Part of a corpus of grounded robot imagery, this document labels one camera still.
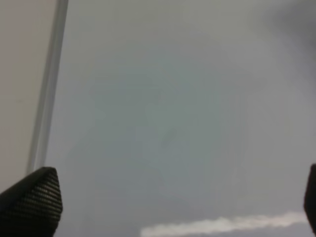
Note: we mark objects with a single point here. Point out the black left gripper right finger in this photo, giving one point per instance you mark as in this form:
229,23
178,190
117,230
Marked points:
310,198

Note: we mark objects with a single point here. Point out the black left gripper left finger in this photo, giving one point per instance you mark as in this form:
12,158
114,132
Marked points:
33,206

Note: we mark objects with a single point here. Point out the white framed whiteboard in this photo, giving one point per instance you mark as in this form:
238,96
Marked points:
183,118

